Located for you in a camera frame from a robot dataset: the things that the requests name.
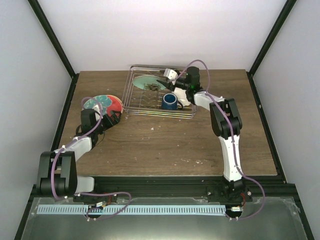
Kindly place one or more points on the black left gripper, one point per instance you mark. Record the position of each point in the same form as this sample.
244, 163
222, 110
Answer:
110, 123

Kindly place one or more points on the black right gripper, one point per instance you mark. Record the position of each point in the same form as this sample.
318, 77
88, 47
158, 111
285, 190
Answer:
167, 85

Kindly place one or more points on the red teal floral plate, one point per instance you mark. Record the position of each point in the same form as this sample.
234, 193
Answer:
106, 102

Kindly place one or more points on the white scalloped bowl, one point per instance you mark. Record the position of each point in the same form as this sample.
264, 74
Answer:
181, 96

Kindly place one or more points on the dark blue mug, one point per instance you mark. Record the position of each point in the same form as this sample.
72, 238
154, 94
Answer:
169, 102

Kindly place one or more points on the light green round plate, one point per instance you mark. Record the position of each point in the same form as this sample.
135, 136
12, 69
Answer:
148, 83

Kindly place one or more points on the metal wire dish rack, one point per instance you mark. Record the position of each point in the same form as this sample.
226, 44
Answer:
148, 103

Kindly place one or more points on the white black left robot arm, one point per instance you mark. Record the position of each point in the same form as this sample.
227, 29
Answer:
57, 172

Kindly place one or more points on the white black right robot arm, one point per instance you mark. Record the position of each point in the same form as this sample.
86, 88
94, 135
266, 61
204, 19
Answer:
225, 120

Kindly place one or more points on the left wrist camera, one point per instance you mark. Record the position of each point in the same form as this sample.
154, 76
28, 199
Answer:
97, 109

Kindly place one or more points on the light blue slotted cable duct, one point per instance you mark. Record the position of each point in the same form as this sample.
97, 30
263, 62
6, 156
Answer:
202, 210

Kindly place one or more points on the left black frame post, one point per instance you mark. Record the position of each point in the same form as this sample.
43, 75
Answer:
43, 20

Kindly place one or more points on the black frame post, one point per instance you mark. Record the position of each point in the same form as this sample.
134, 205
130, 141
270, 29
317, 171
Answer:
277, 26
43, 20

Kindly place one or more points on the right black frame post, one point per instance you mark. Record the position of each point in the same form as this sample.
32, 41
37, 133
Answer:
277, 26

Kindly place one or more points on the black aluminium frame rail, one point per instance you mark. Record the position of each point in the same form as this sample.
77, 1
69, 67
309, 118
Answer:
210, 187

